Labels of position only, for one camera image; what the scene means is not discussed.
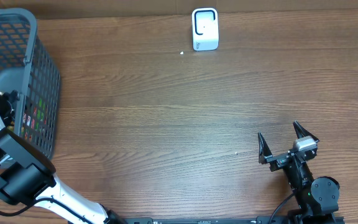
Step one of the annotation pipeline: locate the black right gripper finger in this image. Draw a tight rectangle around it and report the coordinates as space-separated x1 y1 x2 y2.
293 120 319 142
258 132 273 164

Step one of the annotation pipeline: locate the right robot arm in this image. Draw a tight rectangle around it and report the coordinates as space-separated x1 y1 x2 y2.
258 121 344 223

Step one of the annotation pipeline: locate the dark grey plastic basket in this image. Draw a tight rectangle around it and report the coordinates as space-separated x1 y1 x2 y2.
0 8 61 158

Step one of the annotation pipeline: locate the white barcode scanner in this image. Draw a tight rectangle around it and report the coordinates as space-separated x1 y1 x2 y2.
191 7 219 51

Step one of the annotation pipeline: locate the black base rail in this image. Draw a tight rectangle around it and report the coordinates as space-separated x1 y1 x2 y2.
125 216 296 224

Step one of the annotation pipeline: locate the colourful candy bag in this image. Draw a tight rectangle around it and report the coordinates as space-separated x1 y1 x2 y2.
21 96 47 145

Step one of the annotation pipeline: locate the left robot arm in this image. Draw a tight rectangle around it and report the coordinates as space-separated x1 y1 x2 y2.
0 91 125 223

